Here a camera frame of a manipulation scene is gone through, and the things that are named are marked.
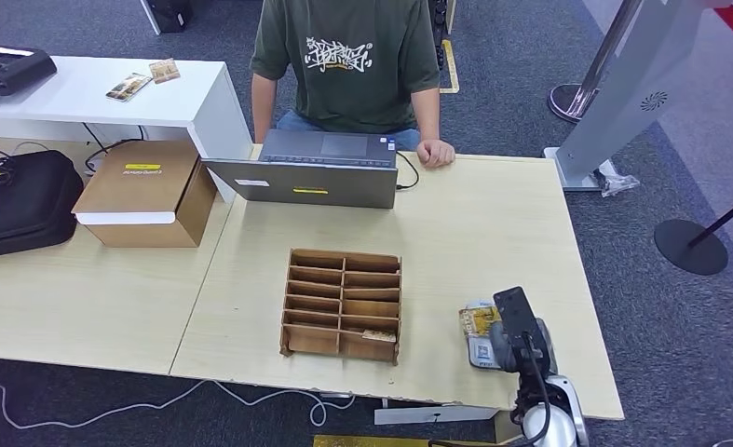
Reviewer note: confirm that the brown cardboard box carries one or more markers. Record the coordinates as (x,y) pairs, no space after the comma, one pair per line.
(148,185)

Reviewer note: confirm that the black stanchion post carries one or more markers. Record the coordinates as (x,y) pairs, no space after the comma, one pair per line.
(689,248)

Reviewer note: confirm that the black controller device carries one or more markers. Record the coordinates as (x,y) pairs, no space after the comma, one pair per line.
(11,70)

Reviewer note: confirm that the silver kiosk stand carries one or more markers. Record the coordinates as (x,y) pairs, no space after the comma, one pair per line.
(624,98)

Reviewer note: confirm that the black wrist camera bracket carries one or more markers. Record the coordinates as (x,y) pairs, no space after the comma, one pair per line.
(514,314)

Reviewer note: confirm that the person's right forearm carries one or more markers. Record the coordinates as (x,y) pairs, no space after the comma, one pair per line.
(264,108)

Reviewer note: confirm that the grey open laptop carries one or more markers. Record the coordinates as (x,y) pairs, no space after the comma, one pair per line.
(315,185)

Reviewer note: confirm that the person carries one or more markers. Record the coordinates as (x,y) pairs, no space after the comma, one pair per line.
(347,92)

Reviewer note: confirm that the yellow floor tape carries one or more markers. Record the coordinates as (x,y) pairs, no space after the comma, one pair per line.
(451,71)

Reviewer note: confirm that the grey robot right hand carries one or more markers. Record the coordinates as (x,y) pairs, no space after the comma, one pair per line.
(500,353)

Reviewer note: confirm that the person's left forearm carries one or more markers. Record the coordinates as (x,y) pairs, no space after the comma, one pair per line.
(428,114)

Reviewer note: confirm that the chrome stanchion post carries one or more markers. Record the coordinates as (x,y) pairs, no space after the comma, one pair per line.
(565,102)

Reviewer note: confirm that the white side table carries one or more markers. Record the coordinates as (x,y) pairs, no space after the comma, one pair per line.
(81,95)

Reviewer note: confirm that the black carrying case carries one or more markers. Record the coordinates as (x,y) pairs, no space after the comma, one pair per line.
(25,203)

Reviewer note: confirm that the long printed card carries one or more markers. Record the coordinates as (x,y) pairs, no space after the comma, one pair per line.
(128,86)

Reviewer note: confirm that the clear plastic bag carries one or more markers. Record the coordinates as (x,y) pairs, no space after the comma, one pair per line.
(618,185)

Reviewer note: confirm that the yellow printed ID card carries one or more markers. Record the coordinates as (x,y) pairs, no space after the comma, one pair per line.
(480,321)

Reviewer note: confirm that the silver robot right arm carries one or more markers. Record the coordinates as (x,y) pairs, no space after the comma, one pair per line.
(563,426)

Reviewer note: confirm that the white desk foot bar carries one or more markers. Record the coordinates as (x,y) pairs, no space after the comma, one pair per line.
(428,415)

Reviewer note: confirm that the grey card reader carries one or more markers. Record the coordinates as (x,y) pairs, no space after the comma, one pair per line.
(478,356)

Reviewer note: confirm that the brown slotted card organizer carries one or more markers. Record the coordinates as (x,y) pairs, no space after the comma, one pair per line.
(342,290)

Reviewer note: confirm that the black cabinet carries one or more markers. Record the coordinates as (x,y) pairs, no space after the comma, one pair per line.
(170,15)

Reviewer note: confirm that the small printed card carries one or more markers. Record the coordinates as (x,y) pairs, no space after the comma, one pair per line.
(165,70)

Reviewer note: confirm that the tan printed room key card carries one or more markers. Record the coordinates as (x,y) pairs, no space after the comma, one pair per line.
(379,337)

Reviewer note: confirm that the person's left hand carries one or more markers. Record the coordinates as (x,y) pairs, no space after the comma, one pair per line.
(435,154)

